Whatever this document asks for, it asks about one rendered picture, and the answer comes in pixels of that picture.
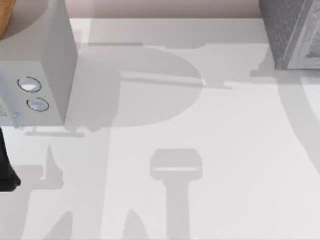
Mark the pale microwave oven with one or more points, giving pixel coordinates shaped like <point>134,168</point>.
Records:
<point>52,75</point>

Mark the small microwave knob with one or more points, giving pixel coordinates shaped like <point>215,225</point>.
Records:
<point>38,104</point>

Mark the large microwave knob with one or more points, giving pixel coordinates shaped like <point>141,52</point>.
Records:
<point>29,84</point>

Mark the grey cabinet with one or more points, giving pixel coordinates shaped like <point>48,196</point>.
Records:
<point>292,32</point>

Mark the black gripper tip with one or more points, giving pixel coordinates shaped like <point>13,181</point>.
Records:
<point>7,172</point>

